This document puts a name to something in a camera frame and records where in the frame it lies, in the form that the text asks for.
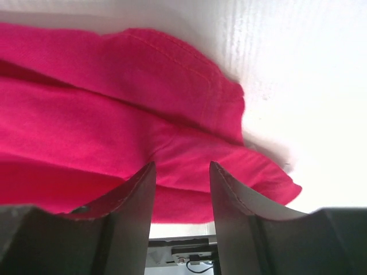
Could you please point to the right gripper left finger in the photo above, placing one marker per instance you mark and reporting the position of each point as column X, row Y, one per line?
column 109, row 235

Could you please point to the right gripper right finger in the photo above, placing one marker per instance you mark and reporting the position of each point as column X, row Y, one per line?
column 256, row 235

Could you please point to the magenta t shirt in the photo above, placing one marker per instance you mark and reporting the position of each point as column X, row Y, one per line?
column 81, row 113

